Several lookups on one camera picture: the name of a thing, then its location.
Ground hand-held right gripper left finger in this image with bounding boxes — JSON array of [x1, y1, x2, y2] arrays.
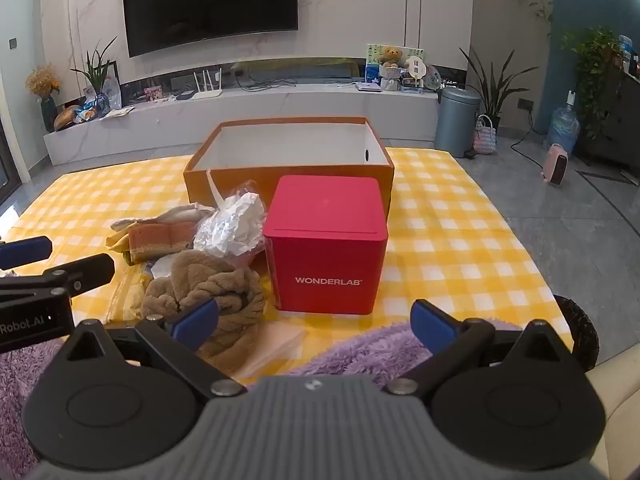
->
[[60, 297, 248, 401]]

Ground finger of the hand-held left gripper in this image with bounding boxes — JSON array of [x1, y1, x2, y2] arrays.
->
[[0, 236, 54, 271], [0, 254, 117, 302]]

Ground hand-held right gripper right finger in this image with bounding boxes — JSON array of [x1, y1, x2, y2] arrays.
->
[[385, 299, 573, 401]]

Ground brown knitted towel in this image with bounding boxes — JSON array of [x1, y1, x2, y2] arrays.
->
[[140, 250, 267, 373]]

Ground orange-brown sponge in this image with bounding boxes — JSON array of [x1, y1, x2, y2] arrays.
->
[[122, 220, 201, 263]]

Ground clear plastic bag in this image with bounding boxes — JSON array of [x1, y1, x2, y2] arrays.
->
[[192, 180, 268, 271]]

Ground orange cardboard box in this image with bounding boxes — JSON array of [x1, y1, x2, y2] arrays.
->
[[182, 117, 396, 221]]

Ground yellow cloth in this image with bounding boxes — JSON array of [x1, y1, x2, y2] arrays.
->
[[110, 230, 135, 265]]

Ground clear plastic packet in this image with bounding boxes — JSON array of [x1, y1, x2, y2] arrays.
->
[[105, 265, 153, 326]]

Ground purple fluffy cloth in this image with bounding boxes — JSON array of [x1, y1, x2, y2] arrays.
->
[[0, 317, 523, 480]]

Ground yellow checked tablecloth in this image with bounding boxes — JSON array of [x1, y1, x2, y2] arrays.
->
[[0, 147, 571, 376]]

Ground white bath mitt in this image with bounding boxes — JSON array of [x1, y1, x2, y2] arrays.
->
[[110, 203, 216, 233]]

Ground red cube box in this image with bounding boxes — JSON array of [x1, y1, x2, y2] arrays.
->
[[263, 175, 390, 316]]

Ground bread bag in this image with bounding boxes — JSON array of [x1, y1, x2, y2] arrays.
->
[[54, 105, 97, 132]]

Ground black round cushion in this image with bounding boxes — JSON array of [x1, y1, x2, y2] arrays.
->
[[552, 295, 599, 376]]

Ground dried flowers in vase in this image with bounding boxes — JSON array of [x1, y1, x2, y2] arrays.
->
[[26, 62, 61, 133]]

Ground woven handbag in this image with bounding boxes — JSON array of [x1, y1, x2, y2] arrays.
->
[[472, 114, 498, 155]]

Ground green plant in glass vase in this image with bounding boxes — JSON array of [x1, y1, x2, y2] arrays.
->
[[70, 35, 118, 113]]

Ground pink space heater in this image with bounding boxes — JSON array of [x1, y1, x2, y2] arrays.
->
[[541, 143, 571, 186]]

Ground grey trash can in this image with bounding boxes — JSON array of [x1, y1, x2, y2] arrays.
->
[[434, 86, 482, 159]]

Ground beige sofa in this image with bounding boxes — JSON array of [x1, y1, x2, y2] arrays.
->
[[585, 345, 640, 480]]

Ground white router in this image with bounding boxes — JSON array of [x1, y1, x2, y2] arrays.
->
[[192, 67, 226, 100]]

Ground water bottle with pump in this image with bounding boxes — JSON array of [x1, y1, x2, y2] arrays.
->
[[546, 89, 581, 156]]

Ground white marble tv cabinet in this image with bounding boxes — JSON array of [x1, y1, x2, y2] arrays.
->
[[42, 77, 451, 166]]

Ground tall leafy potted plant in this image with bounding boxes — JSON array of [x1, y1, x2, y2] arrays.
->
[[460, 47, 538, 133]]

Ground white round hand fan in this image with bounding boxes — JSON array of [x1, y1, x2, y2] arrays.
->
[[404, 57, 428, 92]]

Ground brown teddy bear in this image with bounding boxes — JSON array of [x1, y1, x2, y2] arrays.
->
[[378, 46, 405, 92]]

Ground green picture board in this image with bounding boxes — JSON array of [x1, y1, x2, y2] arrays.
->
[[366, 44, 425, 83]]

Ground dark cabinet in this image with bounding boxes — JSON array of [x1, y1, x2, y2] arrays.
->
[[580, 60, 640, 176]]

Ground bushy green plant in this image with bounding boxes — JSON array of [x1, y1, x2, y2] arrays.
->
[[562, 25, 623, 141]]

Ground black wall television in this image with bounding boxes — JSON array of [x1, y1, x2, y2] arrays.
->
[[121, 0, 300, 58]]

